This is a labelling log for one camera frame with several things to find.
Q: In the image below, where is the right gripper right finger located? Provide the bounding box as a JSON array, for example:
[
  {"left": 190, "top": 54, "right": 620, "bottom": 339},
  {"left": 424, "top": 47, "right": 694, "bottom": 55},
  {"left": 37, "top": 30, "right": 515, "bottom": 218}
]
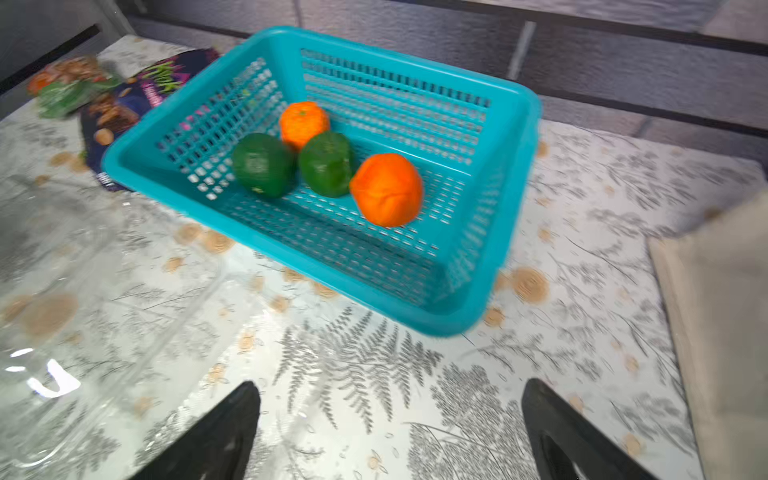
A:
[{"left": 521, "top": 378, "right": 655, "bottom": 480}]

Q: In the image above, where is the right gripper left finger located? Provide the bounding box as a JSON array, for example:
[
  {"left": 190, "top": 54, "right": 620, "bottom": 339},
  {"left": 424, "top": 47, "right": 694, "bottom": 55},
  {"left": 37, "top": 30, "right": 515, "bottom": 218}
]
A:
[{"left": 132, "top": 381, "right": 261, "bottom": 480}]

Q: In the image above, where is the clear plastic container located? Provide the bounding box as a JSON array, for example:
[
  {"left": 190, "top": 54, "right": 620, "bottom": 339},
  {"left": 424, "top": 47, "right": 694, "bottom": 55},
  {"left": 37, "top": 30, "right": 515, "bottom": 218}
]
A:
[{"left": 1, "top": 176, "right": 263, "bottom": 479}]

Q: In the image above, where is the green fruit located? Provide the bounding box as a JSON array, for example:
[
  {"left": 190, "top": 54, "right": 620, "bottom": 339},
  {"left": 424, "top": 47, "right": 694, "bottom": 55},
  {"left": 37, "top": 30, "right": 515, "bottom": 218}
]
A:
[
  {"left": 231, "top": 133, "right": 297, "bottom": 198},
  {"left": 298, "top": 131, "right": 354, "bottom": 198}
]

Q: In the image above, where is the orange fruit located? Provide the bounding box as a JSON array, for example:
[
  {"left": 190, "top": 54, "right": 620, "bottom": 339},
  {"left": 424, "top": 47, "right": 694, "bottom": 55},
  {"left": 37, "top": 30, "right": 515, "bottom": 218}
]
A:
[
  {"left": 279, "top": 101, "right": 331, "bottom": 151},
  {"left": 349, "top": 153, "right": 424, "bottom": 228}
]

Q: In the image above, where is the beige canvas tote bag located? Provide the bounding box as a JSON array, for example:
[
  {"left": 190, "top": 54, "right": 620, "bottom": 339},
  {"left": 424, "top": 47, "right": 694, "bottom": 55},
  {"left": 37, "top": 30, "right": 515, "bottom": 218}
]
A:
[{"left": 648, "top": 191, "right": 767, "bottom": 479}]

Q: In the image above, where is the teal plastic basket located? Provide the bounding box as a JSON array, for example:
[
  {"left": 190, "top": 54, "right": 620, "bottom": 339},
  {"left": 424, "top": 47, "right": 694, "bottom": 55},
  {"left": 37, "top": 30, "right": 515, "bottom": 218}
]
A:
[{"left": 104, "top": 27, "right": 540, "bottom": 336}]

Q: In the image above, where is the purple candy bag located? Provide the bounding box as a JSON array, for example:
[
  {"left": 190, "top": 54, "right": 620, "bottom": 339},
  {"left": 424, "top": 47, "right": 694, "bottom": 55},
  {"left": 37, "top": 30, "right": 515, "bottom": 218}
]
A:
[{"left": 79, "top": 48, "right": 219, "bottom": 192}]

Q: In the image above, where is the small orange green snack bag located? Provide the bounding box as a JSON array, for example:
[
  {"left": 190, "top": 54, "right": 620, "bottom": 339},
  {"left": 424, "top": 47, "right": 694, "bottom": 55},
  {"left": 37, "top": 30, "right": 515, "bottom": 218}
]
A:
[{"left": 27, "top": 56, "right": 122, "bottom": 119}]

